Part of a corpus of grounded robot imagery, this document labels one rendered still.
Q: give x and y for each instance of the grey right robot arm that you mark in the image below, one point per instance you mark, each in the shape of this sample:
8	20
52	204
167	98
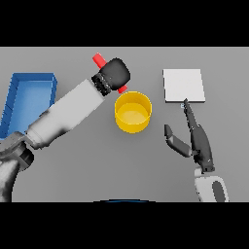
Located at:
210	189

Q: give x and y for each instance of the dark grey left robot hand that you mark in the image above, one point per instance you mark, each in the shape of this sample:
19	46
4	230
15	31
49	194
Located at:
114	74

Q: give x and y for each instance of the yellow bowl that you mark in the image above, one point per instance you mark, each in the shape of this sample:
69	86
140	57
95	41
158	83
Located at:
133	113

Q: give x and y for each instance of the pale square measuring scale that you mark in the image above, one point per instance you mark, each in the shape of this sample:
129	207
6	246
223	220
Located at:
184	85

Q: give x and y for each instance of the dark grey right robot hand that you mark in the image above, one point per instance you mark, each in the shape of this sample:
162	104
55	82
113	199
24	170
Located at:
199	142

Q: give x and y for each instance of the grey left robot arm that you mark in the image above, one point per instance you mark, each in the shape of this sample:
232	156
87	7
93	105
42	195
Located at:
64	113

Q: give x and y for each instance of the blue tray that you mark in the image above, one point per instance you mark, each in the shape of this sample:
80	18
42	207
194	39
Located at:
27	100

